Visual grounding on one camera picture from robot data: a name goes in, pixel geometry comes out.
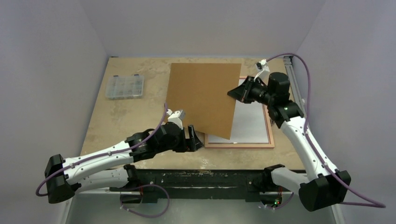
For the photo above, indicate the aluminium rail frame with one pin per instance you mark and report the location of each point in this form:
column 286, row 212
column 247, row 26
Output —
column 133, row 197

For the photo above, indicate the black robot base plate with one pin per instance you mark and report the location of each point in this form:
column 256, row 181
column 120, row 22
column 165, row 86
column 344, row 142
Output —
column 247, row 185

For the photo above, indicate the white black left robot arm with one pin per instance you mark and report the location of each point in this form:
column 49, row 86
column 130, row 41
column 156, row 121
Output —
column 113, row 167

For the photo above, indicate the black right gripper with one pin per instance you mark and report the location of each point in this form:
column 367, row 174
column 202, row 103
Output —
column 247, row 91

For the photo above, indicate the clear plastic organizer box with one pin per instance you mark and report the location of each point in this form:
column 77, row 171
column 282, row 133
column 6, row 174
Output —
column 125, row 87

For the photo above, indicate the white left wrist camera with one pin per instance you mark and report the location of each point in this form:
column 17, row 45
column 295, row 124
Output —
column 176, row 117

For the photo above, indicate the sunset photo print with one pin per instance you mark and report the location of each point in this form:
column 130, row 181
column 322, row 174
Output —
column 249, row 125

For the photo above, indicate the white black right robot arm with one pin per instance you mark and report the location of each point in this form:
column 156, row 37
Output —
column 323, row 184

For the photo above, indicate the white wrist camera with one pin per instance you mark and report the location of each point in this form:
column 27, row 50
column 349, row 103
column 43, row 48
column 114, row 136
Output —
column 263, row 69
column 176, row 117

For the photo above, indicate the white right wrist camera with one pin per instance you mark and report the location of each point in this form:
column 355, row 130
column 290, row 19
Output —
column 263, row 69

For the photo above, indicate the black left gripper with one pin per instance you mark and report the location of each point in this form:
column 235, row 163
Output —
column 196, row 143

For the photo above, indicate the pink wooden picture frame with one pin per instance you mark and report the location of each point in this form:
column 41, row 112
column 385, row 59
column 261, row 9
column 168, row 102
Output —
column 270, row 145

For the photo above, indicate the brown cardboard backing board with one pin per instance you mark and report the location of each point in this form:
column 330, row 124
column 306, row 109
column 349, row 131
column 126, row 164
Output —
column 200, row 90

